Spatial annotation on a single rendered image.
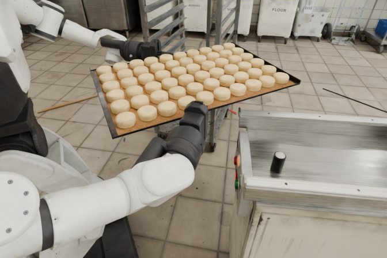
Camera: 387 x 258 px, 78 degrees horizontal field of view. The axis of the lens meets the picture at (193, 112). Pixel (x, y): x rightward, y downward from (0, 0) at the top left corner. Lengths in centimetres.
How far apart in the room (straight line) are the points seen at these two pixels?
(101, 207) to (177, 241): 116
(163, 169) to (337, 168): 55
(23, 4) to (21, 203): 74
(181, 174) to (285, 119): 51
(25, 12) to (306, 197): 98
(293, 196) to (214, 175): 117
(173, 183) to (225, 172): 141
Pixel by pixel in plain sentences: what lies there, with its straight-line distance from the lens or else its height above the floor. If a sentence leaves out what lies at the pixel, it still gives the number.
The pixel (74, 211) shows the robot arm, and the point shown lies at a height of 108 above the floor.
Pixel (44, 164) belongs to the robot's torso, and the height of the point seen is 88.
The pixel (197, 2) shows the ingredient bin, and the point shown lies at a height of 59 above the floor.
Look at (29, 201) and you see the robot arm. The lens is 34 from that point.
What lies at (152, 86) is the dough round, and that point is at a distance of 74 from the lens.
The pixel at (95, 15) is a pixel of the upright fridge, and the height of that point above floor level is 38.
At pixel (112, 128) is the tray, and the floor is 100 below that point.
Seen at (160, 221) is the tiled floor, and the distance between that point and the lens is 160.
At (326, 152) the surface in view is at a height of 84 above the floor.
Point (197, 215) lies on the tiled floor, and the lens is 161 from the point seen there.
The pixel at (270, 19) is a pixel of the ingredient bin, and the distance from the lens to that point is 413.
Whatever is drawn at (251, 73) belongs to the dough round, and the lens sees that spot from 83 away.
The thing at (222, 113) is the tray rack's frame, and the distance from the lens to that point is 211.
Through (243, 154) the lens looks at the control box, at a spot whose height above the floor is 84.
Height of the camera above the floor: 138
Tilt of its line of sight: 36 degrees down
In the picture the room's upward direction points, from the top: straight up
